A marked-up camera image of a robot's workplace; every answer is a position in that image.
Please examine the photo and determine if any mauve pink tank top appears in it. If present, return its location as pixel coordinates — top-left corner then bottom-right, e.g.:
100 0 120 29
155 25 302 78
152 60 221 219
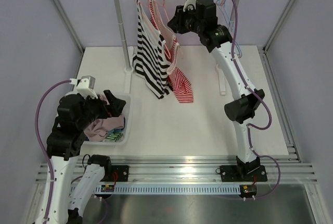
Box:
82 96 125 143

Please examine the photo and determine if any white plastic basket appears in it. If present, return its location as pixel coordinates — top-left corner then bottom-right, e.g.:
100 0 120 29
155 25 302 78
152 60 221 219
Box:
65 91 134 146

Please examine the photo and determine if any green striped tank top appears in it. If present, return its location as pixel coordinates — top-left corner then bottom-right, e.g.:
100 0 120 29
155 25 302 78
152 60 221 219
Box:
104 132 124 143

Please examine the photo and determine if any red striped tank top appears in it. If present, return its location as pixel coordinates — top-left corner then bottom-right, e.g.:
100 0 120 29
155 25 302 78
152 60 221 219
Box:
148 0 195 104

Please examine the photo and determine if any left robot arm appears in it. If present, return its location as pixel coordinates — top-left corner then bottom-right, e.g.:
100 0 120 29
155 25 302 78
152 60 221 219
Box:
35 90 129 223

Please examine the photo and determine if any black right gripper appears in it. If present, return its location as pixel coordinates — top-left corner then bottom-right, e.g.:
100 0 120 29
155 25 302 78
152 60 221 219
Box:
167 4 203 35

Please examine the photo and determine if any light blue wire hanger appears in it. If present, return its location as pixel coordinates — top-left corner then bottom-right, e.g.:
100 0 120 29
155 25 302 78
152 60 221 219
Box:
217 0 242 58

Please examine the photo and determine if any black white striped tank top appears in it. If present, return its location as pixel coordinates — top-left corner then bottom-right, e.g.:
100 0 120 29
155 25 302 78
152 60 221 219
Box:
132 0 172 99

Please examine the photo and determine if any blue tank top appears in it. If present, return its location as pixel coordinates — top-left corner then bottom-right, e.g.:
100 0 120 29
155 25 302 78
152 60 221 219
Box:
109 118 126 134

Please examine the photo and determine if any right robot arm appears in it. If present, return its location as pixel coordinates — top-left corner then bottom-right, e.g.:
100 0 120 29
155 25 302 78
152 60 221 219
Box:
168 0 265 182

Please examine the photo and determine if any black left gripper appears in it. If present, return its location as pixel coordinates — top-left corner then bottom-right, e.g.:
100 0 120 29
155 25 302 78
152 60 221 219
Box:
77 89 125 129

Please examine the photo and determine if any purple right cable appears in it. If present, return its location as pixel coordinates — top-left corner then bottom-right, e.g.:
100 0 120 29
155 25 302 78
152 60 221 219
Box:
189 0 281 201

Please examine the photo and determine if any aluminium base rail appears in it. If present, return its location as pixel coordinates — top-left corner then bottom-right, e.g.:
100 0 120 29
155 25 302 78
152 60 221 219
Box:
35 155 317 185

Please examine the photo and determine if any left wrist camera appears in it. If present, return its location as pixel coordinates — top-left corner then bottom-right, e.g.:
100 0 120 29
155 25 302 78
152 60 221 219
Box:
70 76 98 99

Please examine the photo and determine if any white slotted cable duct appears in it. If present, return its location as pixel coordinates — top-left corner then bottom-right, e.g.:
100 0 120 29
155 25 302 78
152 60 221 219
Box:
94 184 240 195

